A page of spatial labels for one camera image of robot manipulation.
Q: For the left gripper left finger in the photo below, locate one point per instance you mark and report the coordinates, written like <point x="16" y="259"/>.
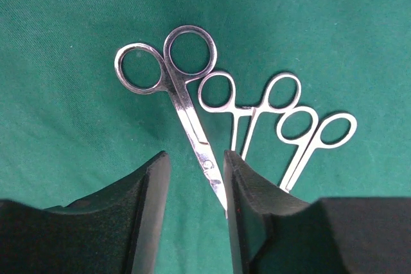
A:
<point x="114" y="230"/>

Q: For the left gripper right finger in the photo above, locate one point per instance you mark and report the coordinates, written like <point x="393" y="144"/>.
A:
<point x="272" y="231"/>

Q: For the steel hemostat clamp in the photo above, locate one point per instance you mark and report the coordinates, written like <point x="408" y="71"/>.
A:
<point x="310" y="141"/>

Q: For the green surgical cloth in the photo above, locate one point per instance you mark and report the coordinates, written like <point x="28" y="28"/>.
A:
<point x="69" y="128"/>

